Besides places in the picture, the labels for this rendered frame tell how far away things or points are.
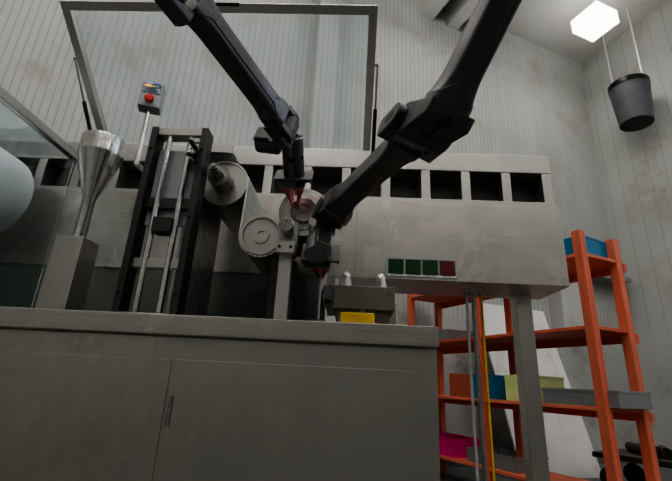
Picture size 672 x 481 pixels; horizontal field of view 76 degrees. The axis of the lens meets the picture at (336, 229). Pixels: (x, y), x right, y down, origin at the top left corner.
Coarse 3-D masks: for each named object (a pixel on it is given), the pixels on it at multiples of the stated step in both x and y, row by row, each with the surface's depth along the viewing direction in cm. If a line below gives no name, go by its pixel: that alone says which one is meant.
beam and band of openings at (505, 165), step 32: (128, 160) 170; (256, 160) 169; (320, 160) 168; (352, 160) 168; (416, 160) 167; (448, 160) 166; (480, 160) 166; (512, 160) 166; (544, 160) 165; (256, 192) 172; (320, 192) 171; (384, 192) 163; (416, 192) 170; (448, 192) 170; (480, 192) 169; (512, 192) 169; (544, 192) 161
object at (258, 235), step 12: (264, 216) 124; (252, 228) 124; (264, 228) 123; (276, 228) 124; (240, 240) 122; (252, 240) 123; (264, 240) 122; (276, 240) 122; (252, 252) 121; (264, 252) 121
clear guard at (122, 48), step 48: (96, 48) 157; (144, 48) 156; (192, 48) 155; (288, 48) 153; (336, 48) 152; (96, 96) 166; (192, 96) 164; (240, 96) 163; (288, 96) 162; (336, 96) 161; (240, 144) 173; (336, 144) 171
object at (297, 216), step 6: (306, 198) 124; (300, 204) 123; (306, 204) 123; (312, 204) 123; (294, 210) 123; (300, 210) 123; (306, 210) 123; (312, 210) 122; (294, 216) 122; (300, 216) 122; (306, 216) 122; (300, 222) 123; (306, 222) 123
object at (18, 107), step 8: (0, 88) 132; (0, 96) 133; (8, 96) 136; (8, 104) 137; (16, 104) 139; (24, 112) 142; (32, 120) 146; (40, 120) 150; (40, 128) 150; (48, 128) 154; (48, 136) 154; (56, 136) 158; (56, 144) 159; (64, 144) 162; (72, 152) 167
